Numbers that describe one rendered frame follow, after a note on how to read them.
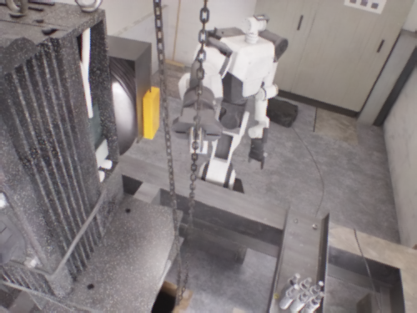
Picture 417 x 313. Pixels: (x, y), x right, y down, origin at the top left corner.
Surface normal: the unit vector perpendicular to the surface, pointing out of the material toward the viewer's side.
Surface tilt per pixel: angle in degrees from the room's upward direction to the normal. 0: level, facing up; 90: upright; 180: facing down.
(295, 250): 0
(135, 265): 0
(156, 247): 0
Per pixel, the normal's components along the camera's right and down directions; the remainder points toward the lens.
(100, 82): -0.20, 0.65
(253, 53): 0.54, -0.15
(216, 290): 0.11, -0.73
